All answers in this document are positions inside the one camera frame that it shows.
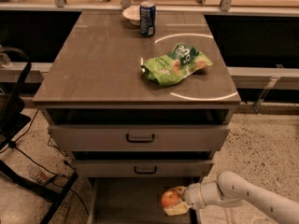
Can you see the open bottom drawer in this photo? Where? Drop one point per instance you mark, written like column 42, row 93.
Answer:
column 135, row 201

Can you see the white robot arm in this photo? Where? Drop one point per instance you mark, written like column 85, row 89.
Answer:
column 229, row 190

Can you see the top drawer with black handle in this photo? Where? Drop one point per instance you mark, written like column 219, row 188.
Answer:
column 139, row 137

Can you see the middle drawer with black handle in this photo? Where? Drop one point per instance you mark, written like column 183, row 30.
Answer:
column 143, row 168

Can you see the green chip bag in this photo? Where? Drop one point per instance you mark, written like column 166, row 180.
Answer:
column 172, row 68

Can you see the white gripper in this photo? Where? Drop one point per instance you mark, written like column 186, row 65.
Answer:
column 193, row 196

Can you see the plastic water bottle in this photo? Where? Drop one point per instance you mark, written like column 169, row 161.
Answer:
column 37, row 175

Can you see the black chair frame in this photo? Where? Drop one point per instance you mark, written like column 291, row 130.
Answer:
column 11, row 122

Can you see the white bowl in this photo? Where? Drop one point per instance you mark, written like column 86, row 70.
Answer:
column 132, row 15

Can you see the blue soda can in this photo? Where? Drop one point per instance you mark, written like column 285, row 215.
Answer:
column 147, row 12

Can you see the red apple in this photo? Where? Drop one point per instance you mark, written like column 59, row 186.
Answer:
column 169, row 198

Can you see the drawer with black handle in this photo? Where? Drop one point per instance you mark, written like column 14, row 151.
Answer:
column 139, row 137
column 143, row 168

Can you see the grey drawer cabinet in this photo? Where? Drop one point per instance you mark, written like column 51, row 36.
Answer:
column 97, row 80

